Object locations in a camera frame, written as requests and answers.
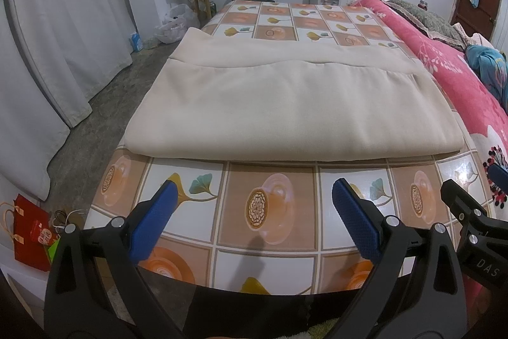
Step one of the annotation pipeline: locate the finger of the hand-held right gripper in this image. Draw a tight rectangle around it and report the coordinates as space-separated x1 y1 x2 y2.
487 163 508 200
440 179 492 234

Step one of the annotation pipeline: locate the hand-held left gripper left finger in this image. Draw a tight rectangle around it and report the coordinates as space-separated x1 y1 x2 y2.
43 180 187 339

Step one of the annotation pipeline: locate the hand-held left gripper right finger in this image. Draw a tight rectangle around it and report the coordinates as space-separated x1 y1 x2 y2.
329 178 469 339

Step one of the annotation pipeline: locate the cream zip jacket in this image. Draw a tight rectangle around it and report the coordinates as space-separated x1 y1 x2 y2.
119 27 465 161

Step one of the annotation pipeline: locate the tile print tablecloth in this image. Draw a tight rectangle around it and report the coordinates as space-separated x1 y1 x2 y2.
85 0 497 296

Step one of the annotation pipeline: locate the pink floral blanket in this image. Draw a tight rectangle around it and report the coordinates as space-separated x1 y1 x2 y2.
347 0 508 213

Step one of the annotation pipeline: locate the green bag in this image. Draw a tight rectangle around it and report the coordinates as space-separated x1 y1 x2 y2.
45 238 61 264

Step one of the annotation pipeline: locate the blue crumpled cloth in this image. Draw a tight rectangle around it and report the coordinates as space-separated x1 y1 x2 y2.
466 44 508 105

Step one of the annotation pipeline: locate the green white shaggy rug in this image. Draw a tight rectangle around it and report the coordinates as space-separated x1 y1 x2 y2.
310 321 350 339

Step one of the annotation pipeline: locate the red paper bag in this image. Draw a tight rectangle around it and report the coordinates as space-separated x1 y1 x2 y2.
0 194 54 272

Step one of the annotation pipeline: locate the grey-green lace pillow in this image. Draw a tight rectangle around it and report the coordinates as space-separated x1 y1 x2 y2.
387 0 467 51

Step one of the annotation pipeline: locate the white plastic bag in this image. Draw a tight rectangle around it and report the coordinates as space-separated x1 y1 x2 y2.
154 4 199 44

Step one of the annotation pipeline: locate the white curtain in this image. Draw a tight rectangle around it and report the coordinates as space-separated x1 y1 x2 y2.
0 0 133 200

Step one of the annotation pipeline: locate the coiled cord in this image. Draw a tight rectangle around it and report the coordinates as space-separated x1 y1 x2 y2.
53 209 86 233

